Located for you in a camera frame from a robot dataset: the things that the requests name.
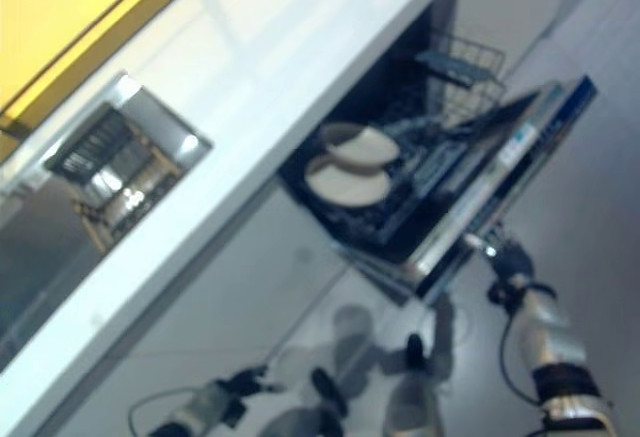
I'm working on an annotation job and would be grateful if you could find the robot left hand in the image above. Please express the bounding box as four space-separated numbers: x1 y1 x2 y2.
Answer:
214 366 284 398

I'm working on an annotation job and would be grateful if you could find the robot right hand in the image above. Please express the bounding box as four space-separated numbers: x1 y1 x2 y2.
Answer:
464 234 535 291

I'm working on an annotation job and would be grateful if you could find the cream ceramic plate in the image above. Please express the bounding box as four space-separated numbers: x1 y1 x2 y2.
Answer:
319 122 397 168
303 155 390 208

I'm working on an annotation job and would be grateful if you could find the dishwasher door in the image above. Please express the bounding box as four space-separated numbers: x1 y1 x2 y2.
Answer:
335 75 599 308

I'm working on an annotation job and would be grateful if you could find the narrow white cabinet door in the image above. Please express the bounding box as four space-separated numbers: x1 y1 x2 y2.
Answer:
129 186 341 358

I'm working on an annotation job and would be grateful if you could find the stainless steel sink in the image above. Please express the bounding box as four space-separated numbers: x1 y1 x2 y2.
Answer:
0 70 214 338

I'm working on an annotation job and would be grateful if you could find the white cabinet panel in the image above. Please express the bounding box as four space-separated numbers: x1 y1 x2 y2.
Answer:
449 0 619 83

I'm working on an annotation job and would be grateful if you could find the black dish drying rack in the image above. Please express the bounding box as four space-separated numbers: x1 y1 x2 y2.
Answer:
43 102 184 253

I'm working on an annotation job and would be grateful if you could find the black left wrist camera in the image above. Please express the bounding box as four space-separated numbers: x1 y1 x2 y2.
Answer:
222 399 249 428

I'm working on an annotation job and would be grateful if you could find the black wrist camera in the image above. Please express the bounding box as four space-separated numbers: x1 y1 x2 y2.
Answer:
222 399 249 428
487 281 516 311

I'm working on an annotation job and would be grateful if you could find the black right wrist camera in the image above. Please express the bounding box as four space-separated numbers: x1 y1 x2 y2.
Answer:
487 281 516 311

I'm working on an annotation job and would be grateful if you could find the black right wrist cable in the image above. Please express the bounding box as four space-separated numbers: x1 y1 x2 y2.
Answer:
497 281 561 437

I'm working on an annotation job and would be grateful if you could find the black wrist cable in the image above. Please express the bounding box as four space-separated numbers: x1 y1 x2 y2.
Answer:
127 387 201 437
497 281 561 437

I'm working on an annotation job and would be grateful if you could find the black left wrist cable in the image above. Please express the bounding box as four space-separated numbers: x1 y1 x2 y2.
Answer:
127 387 201 437

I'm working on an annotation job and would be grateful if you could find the dark window frame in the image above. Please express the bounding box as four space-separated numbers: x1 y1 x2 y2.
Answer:
0 0 206 138

